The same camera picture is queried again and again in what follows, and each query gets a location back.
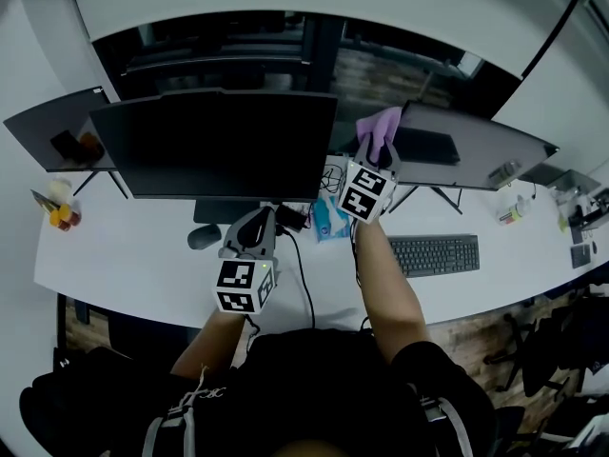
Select person's left forearm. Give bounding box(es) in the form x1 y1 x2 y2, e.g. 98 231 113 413
169 309 246 380

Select small dark keyboard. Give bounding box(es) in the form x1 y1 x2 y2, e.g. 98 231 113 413
569 244 593 269

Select small black monitor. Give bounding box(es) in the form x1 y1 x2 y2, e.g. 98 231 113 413
2 86 129 200

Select black computer mouse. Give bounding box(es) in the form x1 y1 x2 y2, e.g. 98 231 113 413
187 223 223 251

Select blue tissue packet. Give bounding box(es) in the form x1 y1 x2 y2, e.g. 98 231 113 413
311 195 354 243

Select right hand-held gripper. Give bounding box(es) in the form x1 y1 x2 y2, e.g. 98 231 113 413
336 133 402 224

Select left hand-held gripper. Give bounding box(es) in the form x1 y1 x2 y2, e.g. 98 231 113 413
214 207 281 315

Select tangled thin desk cables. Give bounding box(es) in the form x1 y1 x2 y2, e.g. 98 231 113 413
321 162 349 194

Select thick black power cable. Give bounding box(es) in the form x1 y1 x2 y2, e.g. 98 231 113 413
285 228 316 330

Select black keyboard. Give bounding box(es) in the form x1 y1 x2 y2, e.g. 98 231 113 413
385 234 481 279

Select black office chair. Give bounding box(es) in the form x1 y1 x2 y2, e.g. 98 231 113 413
18 345 172 457

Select dark laptop on stand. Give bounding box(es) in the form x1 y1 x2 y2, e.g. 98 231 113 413
568 192 609 232

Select black office chairs with bags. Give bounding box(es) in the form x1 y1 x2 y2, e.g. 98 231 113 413
484 283 609 457

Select black monitor with flat stand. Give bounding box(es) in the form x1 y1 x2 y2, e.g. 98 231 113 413
88 88 339 226

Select purple cloth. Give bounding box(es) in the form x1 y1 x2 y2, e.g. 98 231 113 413
355 106 403 159

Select wide black curved monitor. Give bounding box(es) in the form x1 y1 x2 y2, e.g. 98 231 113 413
387 101 561 216

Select person's right forearm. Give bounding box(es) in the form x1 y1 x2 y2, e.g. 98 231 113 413
354 219 432 366

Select clear bottle with green label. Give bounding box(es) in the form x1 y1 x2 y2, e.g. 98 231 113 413
496 195 534 227

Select person's black clothing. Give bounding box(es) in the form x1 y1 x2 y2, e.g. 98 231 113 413
142 328 499 457

